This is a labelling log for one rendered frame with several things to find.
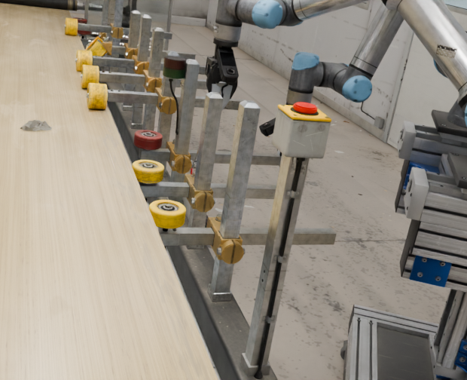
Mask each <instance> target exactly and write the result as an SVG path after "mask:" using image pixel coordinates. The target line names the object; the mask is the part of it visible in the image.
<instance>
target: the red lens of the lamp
mask: <svg viewBox="0 0 467 380"><path fill-rule="evenodd" d="M186 61H187V60H185V61H175V60H168V59H167V58H166V57H164V64H163V65H164V66H165V67H167V68H170V69H185V67H186Z"/></svg>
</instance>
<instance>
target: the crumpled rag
mask: <svg viewBox="0 0 467 380"><path fill-rule="evenodd" d="M51 128H52V127H50V126H49V125H48V124H47V122H46V121H40V120H33V121H28V122H27V123H25V124H24V125H23V126H22V127H21V128H20V129H23V130H26V131H28V130H33V131H39V130H52V129H51Z"/></svg>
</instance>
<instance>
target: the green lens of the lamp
mask: <svg viewBox="0 0 467 380"><path fill-rule="evenodd" d="M163 76H166V77H168V78H184V77H185V70H172V69H167V68H165V67H164V66H163Z"/></svg>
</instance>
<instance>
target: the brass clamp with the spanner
mask: <svg viewBox="0 0 467 380"><path fill-rule="evenodd" d="M174 146H175V144H172V142H166V149H169V151H170V157H169V161H167V162H168V163H169V165H170V167H171V169H172V171H177V172H178V173H182V174H183V173H187V172H188V171H189V170H190V169H191V167H192V163H191V155H190V153H188V155H183V154H176V152H175V151H174Z"/></svg>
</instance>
